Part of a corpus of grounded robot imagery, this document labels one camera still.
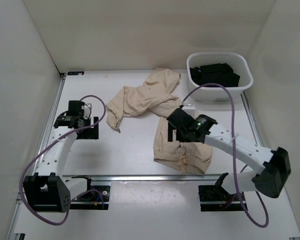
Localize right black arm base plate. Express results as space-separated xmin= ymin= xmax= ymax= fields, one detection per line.
xmin=198 ymin=185 xmax=244 ymax=212

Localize black folded trousers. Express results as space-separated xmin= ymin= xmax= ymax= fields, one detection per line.
xmin=189 ymin=63 xmax=241 ymax=88

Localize white plastic basket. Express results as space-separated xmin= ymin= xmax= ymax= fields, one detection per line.
xmin=186 ymin=52 xmax=254 ymax=99

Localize small black label sticker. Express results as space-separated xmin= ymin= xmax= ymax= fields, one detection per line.
xmin=67 ymin=71 xmax=85 ymax=76

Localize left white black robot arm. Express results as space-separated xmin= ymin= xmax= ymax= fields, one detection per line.
xmin=22 ymin=115 xmax=99 ymax=213

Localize beige trousers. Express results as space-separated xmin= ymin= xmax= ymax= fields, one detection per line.
xmin=106 ymin=68 xmax=213 ymax=175

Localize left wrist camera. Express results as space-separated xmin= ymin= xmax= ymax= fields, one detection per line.
xmin=66 ymin=100 xmax=92 ymax=119

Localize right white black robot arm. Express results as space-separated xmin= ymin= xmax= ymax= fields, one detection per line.
xmin=167 ymin=108 xmax=291 ymax=200

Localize right aluminium rail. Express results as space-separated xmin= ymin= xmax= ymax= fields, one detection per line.
xmin=241 ymin=92 xmax=263 ymax=146

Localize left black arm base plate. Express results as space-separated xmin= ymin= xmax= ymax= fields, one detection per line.
xmin=70 ymin=182 xmax=111 ymax=211

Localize front aluminium rail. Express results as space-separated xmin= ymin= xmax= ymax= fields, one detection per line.
xmin=63 ymin=174 xmax=221 ymax=182

